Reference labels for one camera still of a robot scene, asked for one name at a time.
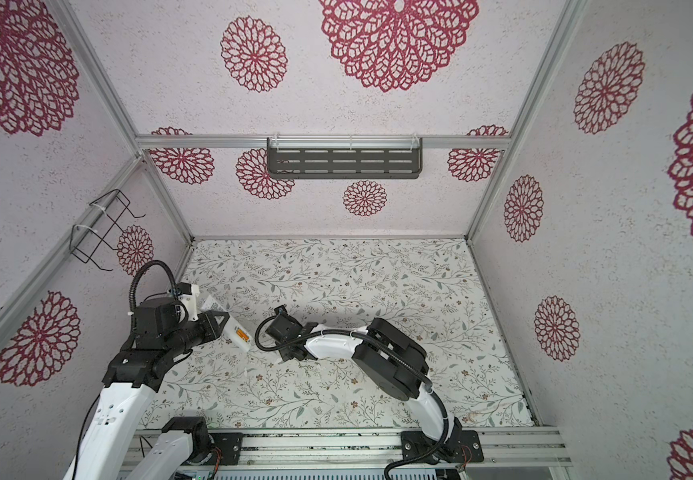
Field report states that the orange battery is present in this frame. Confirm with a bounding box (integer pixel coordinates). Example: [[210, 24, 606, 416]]
[[236, 328, 250, 344]]

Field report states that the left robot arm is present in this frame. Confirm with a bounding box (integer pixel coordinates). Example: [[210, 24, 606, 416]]
[[64, 297, 230, 479]]

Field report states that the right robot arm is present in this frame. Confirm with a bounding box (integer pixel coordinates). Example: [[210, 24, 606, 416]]
[[254, 305, 463, 462]]

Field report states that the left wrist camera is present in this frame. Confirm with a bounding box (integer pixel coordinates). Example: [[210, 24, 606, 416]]
[[176, 282, 200, 321]]

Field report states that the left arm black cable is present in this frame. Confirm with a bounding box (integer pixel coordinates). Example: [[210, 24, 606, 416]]
[[128, 259, 180, 313]]

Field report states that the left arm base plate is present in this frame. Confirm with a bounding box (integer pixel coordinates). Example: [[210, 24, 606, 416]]
[[204, 432, 244, 467]]

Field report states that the black wire wall rack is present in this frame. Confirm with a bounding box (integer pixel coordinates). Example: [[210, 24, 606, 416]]
[[68, 188, 144, 272]]

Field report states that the grey wall shelf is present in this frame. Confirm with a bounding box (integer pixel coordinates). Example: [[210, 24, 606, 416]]
[[266, 137, 424, 180]]

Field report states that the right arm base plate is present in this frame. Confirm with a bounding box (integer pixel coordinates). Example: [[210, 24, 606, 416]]
[[401, 430, 485, 465]]

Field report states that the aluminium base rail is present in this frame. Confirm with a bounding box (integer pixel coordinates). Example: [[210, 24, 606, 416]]
[[117, 427, 573, 475]]

